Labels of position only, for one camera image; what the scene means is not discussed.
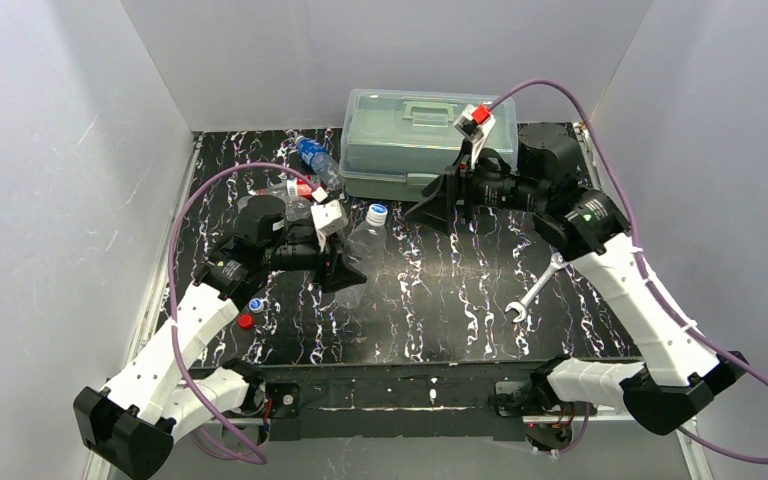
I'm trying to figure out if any clear unlabelled plastic bottle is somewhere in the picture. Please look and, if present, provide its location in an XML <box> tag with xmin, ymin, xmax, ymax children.
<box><xmin>335</xmin><ymin>207</ymin><xmax>386</xmax><ymax>310</ymax></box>

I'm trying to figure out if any blue white bottle cap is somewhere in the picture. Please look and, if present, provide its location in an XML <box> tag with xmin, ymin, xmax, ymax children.
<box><xmin>247</xmin><ymin>298</ymin><xmax>265</xmax><ymax>313</ymax></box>
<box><xmin>366</xmin><ymin>204</ymin><xmax>388</xmax><ymax>225</ymax></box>

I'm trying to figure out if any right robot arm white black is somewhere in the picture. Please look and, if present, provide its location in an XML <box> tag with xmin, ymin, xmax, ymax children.
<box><xmin>407</xmin><ymin>123</ymin><xmax>742</xmax><ymax>435</ymax></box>

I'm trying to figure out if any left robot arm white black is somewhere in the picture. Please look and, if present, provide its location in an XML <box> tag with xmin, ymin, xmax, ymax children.
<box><xmin>73</xmin><ymin>195</ymin><xmax>366</xmax><ymax>479</ymax></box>

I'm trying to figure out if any red label plastic bottle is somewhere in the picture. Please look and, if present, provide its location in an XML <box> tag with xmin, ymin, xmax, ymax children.
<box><xmin>255</xmin><ymin>179</ymin><xmax>319</xmax><ymax>200</ymax></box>

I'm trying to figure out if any red bottle cap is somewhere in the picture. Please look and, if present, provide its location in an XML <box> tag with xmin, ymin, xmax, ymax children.
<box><xmin>237</xmin><ymin>313</ymin><xmax>255</xmax><ymax>330</ymax></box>

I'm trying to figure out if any blue label plastic bottle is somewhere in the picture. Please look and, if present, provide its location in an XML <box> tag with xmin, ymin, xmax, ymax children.
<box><xmin>293</xmin><ymin>135</ymin><xmax>345</xmax><ymax>192</ymax></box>

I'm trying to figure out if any translucent plastic storage box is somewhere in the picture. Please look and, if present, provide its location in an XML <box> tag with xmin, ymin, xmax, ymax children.
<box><xmin>338</xmin><ymin>89</ymin><xmax>494</xmax><ymax>203</ymax></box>

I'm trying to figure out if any silver open-end wrench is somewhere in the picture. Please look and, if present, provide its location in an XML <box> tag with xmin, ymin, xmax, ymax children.
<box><xmin>505</xmin><ymin>252</ymin><xmax>569</xmax><ymax>324</ymax></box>

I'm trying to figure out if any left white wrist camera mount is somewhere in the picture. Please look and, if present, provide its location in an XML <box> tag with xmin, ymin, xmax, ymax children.
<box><xmin>311</xmin><ymin>187</ymin><xmax>348</xmax><ymax>252</ymax></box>

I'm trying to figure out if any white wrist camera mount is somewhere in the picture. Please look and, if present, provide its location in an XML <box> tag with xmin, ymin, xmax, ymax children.
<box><xmin>454</xmin><ymin>104</ymin><xmax>496</xmax><ymax>170</ymax></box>
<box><xmin>311</xmin><ymin>187</ymin><xmax>348</xmax><ymax>252</ymax></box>

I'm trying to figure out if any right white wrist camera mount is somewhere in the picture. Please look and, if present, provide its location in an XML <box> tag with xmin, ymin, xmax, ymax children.
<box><xmin>454</xmin><ymin>104</ymin><xmax>496</xmax><ymax>170</ymax></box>

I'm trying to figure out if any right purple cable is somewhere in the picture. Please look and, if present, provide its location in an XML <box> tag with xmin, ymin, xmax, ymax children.
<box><xmin>487</xmin><ymin>79</ymin><xmax>768</xmax><ymax>465</ymax></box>

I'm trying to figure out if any purple cable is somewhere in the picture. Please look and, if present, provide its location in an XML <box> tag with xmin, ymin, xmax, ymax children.
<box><xmin>167</xmin><ymin>162</ymin><xmax>322</xmax><ymax>466</ymax></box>
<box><xmin>487</xmin><ymin>79</ymin><xmax>768</xmax><ymax>465</ymax></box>

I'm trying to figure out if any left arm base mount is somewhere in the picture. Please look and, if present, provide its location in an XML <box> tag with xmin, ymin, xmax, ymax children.
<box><xmin>229</xmin><ymin>383</ymin><xmax>301</xmax><ymax>420</ymax></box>

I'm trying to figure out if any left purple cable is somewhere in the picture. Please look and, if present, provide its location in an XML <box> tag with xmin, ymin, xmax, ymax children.
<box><xmin>167</xmin><ymin>162</ymin><xmax>322</xmax><ymax>466</ymax></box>

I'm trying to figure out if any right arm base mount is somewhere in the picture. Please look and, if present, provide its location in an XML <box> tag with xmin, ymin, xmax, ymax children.
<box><xmin>488</xmin><ymin>381</ymin><xmax>597</xmax><ymax>457</ymax></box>

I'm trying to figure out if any aluminium frame rail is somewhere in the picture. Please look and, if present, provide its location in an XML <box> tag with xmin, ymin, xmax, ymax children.
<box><xmin>83</xmin><ymin>377</ymin><xmax>714</xmax><ymax>480</ymax></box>

